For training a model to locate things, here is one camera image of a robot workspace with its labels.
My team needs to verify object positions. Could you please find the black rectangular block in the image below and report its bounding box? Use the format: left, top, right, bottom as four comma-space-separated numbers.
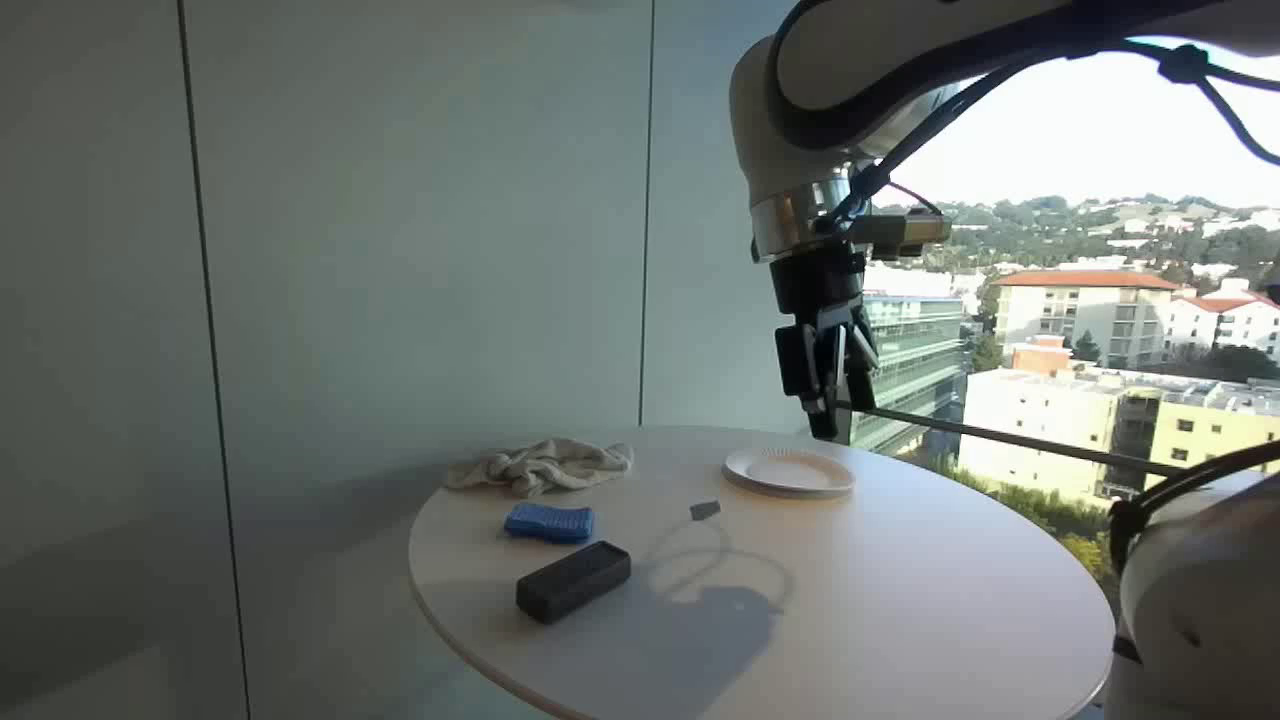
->
513, 537, 638, 626

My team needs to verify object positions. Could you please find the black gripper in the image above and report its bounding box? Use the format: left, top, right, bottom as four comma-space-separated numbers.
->
770, 238, 886, 445

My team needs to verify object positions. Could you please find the glass office building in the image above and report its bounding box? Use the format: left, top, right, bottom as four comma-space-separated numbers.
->
854, 290, 971, 464

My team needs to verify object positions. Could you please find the white flat roofed building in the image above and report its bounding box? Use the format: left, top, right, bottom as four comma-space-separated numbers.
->
957, 363, 1280, 513

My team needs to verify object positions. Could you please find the white paper plate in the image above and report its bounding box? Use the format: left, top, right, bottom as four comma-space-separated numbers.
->
722, 445, 859, 501

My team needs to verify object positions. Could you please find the black window railing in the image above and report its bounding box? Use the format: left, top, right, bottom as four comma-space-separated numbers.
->
854, 399, 1194, 478

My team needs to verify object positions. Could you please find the white towel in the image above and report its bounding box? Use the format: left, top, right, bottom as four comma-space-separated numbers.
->
443, 435, 638, 501

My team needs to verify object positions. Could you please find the orange roofed white building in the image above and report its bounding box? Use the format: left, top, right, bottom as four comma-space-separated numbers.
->
994, 262, 1186, 376

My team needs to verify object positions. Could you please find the blue sponge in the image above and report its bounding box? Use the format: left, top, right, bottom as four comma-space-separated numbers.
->
501, 497, 598, 547

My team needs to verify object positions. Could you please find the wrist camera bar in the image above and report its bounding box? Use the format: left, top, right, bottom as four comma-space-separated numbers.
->
854, 209, 951, 262

